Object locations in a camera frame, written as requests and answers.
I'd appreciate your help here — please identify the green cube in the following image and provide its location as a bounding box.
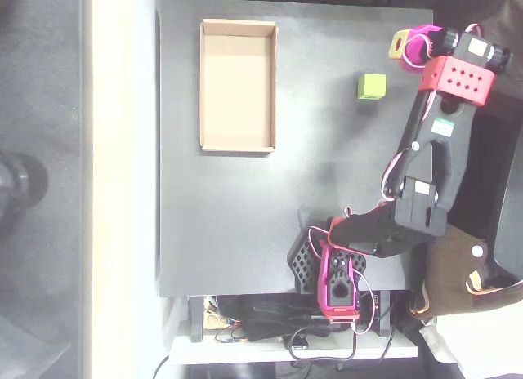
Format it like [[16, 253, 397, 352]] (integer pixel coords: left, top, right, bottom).
[[357, 73, 387, 100]]

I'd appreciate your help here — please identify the open cardboard box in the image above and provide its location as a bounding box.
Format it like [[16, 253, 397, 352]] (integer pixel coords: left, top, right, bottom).
[[199, 18, 279, 154]]

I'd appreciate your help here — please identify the black chair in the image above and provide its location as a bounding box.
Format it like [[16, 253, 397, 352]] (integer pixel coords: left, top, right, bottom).
[[488, 137, 523, 284]]

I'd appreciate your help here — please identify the brown felt bag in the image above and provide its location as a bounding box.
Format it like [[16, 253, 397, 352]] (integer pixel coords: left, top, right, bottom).
[[409, 223, 523, 323]]

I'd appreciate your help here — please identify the black table clamp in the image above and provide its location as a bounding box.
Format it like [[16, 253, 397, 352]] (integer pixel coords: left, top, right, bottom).
[[372, 290, 394, 338], [187, 296, 205, 344]]

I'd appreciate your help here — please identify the black power supply pouch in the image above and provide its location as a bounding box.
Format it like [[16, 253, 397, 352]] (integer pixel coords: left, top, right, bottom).
[[238, 294, 332, 342]]

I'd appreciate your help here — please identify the small black connector box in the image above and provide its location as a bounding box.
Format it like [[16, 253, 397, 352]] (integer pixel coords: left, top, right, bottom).
[[283, 332, 311, 351]]

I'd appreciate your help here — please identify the white shelf board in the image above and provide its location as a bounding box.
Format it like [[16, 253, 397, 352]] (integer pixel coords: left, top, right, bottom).
[[168, 332, 418, 366]]

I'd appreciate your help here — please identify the dark round stool leg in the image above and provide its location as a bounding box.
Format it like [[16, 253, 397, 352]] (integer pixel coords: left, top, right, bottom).
[[0, 151, 50, 237]]

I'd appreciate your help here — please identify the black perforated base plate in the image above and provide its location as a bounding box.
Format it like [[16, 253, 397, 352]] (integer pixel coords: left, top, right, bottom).
[[287, 218, 369, 295]]

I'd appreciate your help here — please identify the black cable loop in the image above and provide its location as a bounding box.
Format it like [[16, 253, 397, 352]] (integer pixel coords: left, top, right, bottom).
[[287, 324, 396, 362]]

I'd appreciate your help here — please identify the black floor cable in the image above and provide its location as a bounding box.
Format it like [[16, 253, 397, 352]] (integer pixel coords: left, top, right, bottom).
[[152, 354, 171, 379]]

